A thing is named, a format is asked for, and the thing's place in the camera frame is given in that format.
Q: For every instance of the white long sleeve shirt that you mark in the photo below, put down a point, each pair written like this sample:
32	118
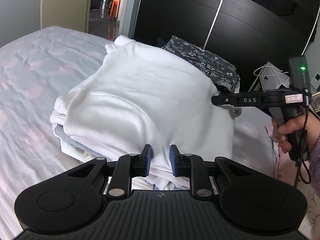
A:
143	95

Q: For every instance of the floral dark denim garment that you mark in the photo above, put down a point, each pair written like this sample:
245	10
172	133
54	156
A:
221	72

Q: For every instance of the white box with cables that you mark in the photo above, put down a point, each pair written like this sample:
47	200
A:
269	77

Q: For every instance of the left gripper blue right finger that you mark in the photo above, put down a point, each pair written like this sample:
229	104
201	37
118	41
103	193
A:
193	167

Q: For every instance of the person's right hand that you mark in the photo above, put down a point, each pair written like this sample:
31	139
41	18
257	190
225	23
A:
307	121

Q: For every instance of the polka dot bed sheet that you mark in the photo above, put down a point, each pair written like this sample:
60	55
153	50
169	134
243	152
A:
42	66

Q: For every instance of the dark wardrobe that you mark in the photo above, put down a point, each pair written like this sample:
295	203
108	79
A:
246	33

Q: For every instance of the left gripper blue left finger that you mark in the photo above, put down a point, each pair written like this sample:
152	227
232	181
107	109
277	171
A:
128	167

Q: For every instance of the cream room door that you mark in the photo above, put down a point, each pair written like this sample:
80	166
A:
71	14

